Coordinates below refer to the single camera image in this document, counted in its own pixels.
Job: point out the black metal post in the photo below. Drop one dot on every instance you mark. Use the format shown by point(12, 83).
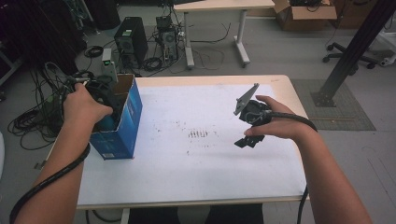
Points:
point(351, 53)

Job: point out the brown cardboard box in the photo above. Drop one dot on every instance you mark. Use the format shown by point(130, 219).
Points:
point(308, 20)

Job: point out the open computer case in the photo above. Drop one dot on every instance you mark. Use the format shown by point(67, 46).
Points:
point(168, 37)

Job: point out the person's right hand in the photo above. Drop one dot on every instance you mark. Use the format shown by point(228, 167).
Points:
point(280, 124)

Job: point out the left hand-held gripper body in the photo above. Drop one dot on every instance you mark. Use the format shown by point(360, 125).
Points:
point(102, 93)

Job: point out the person's left hand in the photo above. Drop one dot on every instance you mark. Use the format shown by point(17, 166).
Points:
point(82, 109)

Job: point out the grey floor mat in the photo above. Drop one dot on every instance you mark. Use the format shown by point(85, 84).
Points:
point(348, 115)

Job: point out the light wooden table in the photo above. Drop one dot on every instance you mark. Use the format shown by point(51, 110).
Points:
point(286, 90)

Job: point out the black computer tower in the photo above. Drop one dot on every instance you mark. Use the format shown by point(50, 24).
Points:
point(132, 37)

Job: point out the dark curtain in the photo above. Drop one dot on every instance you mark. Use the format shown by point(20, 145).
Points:
point(37, 31)

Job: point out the blue cardboard box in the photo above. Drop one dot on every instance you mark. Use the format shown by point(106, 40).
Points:
point(127, 130)

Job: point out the white work table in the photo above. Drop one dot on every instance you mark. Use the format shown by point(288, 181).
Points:
point(186, 171)

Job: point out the white-legged wooden desk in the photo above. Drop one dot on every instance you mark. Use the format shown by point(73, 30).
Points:
point(218, 4)

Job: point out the white device with green light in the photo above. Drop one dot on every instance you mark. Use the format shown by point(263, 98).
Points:
point(109, 67)

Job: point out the black office chair base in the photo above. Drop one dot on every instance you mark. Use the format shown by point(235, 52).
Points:
point(358, 57)

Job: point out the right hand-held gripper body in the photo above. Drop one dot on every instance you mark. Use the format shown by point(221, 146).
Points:
point(253, 113)

